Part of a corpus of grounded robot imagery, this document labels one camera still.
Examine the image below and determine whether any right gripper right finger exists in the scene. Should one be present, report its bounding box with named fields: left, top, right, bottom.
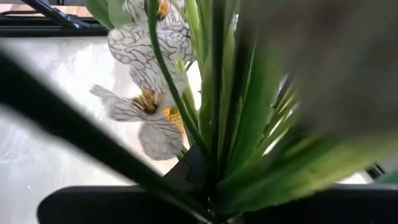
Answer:
left=245, top=183, right=398, bottom=224

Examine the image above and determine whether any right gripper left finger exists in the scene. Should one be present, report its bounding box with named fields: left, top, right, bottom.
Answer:
left=36, top=143, right=217, bottom=224

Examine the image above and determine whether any white artificial flower spray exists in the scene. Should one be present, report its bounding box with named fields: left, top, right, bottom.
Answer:
left=0, top=0, right=398, bottom=223

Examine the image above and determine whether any black aluminium table frame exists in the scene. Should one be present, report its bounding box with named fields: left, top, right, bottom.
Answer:
left=0, top=0, right=109, bottom=38

